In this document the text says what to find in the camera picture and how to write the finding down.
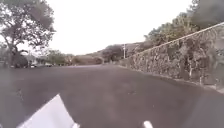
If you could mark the distant tree-covered hillside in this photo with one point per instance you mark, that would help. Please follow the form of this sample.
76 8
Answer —
111 53

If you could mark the pale pole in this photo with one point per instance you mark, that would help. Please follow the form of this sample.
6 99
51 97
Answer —
124 51

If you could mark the row of trees behind wall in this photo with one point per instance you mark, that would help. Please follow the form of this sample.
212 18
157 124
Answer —
173 30

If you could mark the rough stone wall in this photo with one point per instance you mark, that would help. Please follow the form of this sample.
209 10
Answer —
173 56

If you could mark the large spreading tree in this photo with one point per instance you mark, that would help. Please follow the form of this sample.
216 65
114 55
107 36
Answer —
23 20

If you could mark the row of green bushes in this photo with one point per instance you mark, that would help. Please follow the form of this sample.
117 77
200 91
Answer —
56 58

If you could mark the grey asphalt road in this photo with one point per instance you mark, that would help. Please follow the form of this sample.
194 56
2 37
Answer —
116 90

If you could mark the robot's own part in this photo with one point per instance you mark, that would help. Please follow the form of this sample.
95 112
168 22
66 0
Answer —
147 124
76 125

